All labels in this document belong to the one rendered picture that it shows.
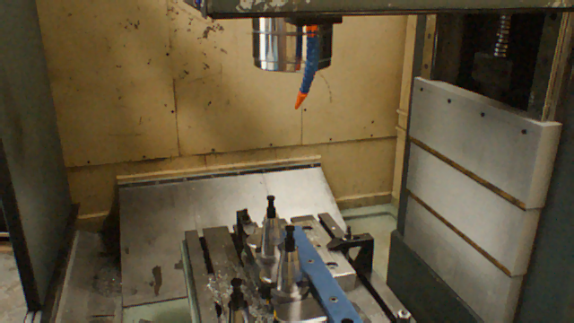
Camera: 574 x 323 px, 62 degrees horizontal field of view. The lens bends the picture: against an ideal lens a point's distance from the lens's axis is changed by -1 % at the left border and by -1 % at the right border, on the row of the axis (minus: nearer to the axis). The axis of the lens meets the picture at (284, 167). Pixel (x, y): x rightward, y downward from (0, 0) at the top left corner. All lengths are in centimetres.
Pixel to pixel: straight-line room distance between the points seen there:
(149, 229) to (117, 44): 71
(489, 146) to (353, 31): 112
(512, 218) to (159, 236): 129
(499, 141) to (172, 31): 129
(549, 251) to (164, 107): 146
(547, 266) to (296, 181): 126
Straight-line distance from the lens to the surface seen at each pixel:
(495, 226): 118
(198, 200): 203
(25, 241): 145
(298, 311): 74
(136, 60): 196
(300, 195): 208
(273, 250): 84
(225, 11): 62
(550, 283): 115
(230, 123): 205
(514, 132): 108
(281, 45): 90
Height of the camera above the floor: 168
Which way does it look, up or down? 22 degrees down
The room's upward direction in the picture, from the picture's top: straight up
